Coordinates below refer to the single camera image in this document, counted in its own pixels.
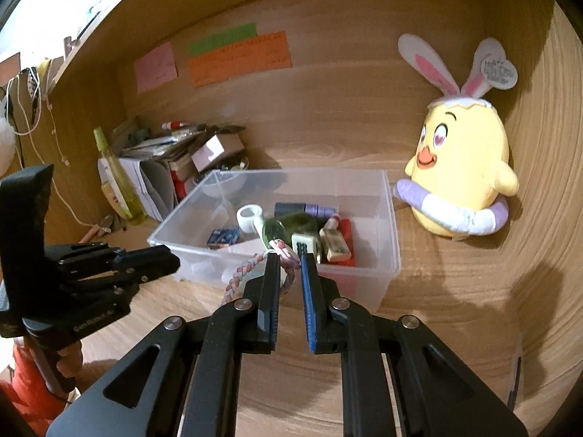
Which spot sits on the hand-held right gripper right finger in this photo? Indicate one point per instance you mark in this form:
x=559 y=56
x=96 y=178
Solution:
x=310 y=309

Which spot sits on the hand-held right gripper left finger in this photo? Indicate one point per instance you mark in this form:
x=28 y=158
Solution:
x=268 y=309

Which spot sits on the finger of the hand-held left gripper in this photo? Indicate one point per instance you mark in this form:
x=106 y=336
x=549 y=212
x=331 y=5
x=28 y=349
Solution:
x=155 y=268
x=136 y=255

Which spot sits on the cream bottle with red cap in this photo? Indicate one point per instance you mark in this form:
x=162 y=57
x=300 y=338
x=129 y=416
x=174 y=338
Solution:
x=337 y=246

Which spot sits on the white tile with black dots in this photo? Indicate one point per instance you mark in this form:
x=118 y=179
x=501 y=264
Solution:
x=306 y=240

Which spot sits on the blue black battery pack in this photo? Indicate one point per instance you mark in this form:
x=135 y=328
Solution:
x=223 y=238

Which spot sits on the green glass bottle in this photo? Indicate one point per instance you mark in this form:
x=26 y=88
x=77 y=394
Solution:
x=273 y=232

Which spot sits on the red packet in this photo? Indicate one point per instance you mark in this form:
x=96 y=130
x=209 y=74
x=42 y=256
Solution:
x=348 y=236

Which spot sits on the white tape roll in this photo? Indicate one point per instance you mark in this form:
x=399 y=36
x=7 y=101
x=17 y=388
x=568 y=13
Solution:
x=248 y=223

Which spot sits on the dark blue purple bottle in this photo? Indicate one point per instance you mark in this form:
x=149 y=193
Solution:
x=319 y=210

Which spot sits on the clear plastic container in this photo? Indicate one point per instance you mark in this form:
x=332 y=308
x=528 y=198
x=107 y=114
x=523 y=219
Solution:
x=319 y=186

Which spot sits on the person's left hand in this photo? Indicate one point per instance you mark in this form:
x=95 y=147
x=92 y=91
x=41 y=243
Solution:
x=72 y=359

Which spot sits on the wooden stick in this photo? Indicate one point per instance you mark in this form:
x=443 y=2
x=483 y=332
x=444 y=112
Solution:
x=89 y=235

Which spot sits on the green spray bottle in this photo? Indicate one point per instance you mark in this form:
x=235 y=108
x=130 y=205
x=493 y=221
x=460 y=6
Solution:
x=130 y=200

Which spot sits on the folded white paper stack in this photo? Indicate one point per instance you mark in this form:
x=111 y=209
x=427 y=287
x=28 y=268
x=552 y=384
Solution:
x=150 y=186

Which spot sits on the red small box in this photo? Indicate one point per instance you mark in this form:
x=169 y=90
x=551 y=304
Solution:
x=180 y=186

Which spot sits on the white fluffy object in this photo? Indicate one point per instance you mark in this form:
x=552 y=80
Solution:
x=7 y=145

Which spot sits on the pile of booklets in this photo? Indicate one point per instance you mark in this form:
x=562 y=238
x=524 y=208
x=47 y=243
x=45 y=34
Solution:
x=173 y=145

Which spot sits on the green small case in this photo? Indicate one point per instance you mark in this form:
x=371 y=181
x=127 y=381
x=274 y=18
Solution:
x=136 y=135

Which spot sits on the pink white box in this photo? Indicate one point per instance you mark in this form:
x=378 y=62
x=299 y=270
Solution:
x=212 y=150

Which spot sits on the red white marker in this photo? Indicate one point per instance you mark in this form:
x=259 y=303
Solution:
x=177 y=124

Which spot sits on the pink paper note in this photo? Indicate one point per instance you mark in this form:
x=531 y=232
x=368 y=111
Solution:
x=155 y=68

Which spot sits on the yellow chick plush toy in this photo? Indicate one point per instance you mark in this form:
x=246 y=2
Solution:
x=460 y=159

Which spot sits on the orange paper note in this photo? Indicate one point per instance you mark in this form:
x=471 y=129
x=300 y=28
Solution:
x=237 y=61

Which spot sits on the green paper note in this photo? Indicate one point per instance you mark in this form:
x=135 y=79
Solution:
x=223 y=38

